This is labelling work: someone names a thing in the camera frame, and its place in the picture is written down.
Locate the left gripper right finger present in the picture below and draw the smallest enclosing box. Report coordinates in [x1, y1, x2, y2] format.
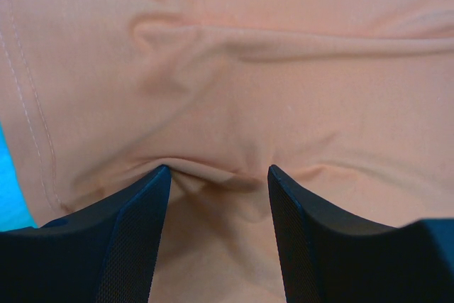
[267, 165, 453, 302]

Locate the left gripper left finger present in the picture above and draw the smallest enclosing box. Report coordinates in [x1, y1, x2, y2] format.
[1, 166, 171, 303]

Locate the orange t shirt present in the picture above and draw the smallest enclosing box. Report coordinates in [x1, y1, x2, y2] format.
[1, 0, 453, 302]

